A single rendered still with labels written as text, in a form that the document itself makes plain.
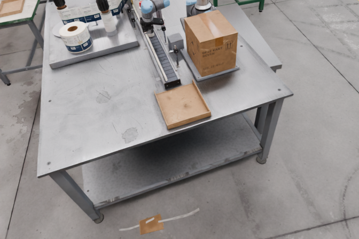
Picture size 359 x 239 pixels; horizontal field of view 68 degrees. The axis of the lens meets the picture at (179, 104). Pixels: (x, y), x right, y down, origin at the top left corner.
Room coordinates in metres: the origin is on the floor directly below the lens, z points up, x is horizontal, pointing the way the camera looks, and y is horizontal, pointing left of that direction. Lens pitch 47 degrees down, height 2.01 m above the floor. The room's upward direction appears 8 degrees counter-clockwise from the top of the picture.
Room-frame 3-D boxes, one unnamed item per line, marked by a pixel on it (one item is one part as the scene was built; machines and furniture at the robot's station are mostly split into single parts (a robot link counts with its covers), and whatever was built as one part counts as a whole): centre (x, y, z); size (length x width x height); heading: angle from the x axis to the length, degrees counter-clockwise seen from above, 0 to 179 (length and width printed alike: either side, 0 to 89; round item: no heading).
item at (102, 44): (2.09, 0.66, 0.86); 0.80 x 0.67 x 0.05; 12
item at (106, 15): (1.92, 0.46, 1.03); 0.09 x 0.09 x 0.30
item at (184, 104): (1.08, -0.01, 0.85); 0.30 x 0.26 x 0.04; 12
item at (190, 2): (1.89, -0.22, 1.02); 0.13 x 0.12 x 0.14; 22
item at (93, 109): (1.91, 0.27, 0.82); 2.10 x 1.50 x 0.02; 12
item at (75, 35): (1.82, 0.70, 0.95); 0.20 x 0.20 x 0.14
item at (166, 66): (2.06, 0.20, 0.86); 1.65 x 0.08 x 0.04; 12
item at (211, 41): (1.45, -0.26, 0.99); 0.30 x 0.24 x 0.27; 11
